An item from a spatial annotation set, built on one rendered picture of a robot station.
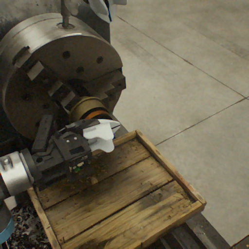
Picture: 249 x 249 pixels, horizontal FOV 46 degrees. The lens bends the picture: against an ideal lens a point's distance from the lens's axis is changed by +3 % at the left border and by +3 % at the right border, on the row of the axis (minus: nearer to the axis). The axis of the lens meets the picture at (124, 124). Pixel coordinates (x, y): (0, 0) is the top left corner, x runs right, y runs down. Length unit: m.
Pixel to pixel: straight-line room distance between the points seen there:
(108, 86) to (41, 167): 0.27
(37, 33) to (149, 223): 0.50
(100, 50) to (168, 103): 1.75
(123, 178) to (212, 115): 1.68
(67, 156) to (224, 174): 1.56
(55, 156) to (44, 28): 0.29
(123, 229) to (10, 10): 0.58
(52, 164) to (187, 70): 2.40
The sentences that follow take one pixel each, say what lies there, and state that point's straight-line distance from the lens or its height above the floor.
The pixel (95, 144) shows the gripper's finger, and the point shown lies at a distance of 0.63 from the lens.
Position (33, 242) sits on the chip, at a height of 0.58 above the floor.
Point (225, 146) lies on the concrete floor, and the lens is 2.18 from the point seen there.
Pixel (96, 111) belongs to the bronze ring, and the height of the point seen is 1.12.
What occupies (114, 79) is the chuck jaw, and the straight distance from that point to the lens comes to 0.74.
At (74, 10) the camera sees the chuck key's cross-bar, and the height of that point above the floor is 1.36.
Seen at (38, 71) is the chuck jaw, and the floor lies 1.19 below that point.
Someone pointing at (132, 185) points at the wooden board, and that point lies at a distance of 0.79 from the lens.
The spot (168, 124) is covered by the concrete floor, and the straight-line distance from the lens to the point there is 2.24.
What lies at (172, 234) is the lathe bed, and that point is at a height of 0.86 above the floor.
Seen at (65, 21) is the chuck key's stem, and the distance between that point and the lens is 0.70.
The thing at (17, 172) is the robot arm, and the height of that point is 1.11.
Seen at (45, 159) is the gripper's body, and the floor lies 1.10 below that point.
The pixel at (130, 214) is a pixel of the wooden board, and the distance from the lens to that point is 0.74.
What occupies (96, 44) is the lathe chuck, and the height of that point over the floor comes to 1.20.
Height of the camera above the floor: 1.53
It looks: 44 degrees down
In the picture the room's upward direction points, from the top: straight up
